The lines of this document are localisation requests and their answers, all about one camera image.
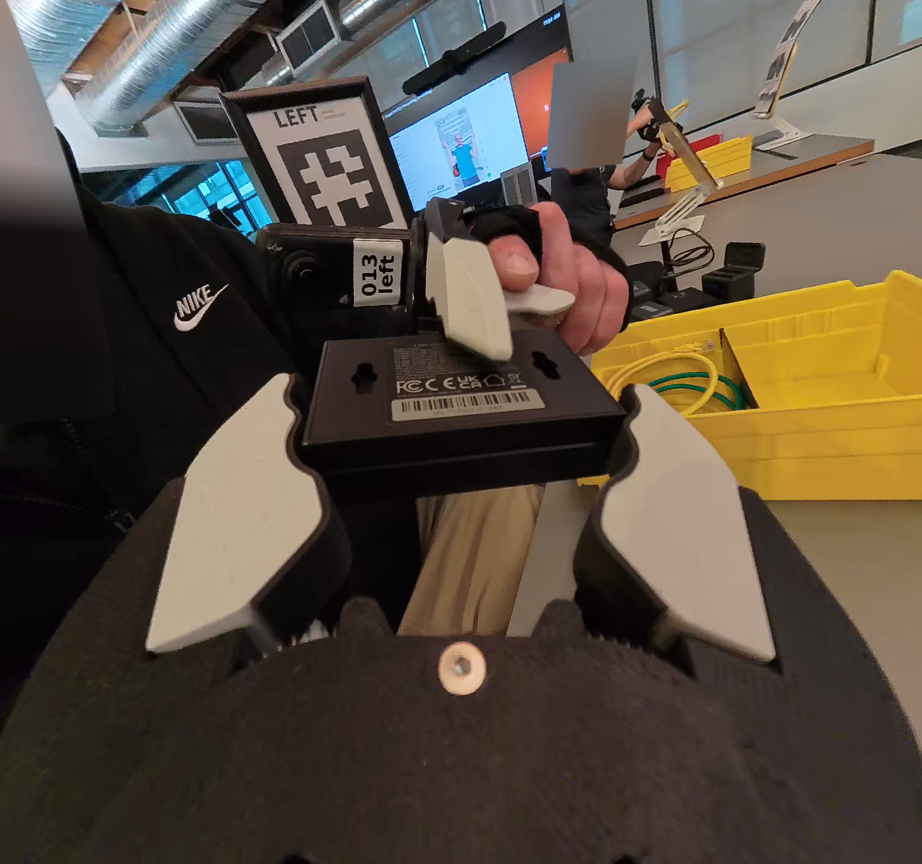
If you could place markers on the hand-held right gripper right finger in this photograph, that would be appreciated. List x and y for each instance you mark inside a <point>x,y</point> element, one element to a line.
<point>684,540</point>

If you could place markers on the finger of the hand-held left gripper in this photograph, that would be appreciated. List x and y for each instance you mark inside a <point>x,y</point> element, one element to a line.
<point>468,295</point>

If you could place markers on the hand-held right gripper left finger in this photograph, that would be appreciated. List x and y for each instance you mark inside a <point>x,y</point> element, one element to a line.
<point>230,518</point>

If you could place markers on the black network switch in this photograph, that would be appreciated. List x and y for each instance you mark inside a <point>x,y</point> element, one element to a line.
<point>360,432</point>

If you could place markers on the yellow plastic bin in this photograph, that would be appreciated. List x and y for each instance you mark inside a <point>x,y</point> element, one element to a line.
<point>828,446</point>
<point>709,158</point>

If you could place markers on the person's left hand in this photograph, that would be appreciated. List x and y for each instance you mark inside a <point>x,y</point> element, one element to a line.
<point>590,302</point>

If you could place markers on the computer monitor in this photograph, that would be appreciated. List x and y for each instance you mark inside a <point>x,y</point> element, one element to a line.
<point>446,144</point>

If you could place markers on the person's black jacket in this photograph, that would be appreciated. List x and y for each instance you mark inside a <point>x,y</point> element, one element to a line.
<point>144,374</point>

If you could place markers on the person's khaki trouser leg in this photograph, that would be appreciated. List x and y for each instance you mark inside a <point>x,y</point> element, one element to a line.
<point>468,554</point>

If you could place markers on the black video bar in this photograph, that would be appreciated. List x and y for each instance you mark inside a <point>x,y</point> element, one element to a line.
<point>454,61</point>

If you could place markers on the light wooden display board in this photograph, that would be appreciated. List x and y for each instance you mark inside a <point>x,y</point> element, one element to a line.
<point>695,158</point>

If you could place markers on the black charging case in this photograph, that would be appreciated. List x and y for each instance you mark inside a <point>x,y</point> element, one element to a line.
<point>742,270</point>

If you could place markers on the wooden work table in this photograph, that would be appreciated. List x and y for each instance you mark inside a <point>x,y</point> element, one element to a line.
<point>792,158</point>

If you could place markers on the instruction sheet on stand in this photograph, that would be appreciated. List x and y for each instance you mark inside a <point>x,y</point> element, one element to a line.
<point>799,36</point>

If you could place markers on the large wall screen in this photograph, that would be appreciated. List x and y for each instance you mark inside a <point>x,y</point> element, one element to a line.
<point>547,86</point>

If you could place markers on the silver ventilation duct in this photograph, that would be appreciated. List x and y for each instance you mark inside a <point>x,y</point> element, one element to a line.
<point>144,29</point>

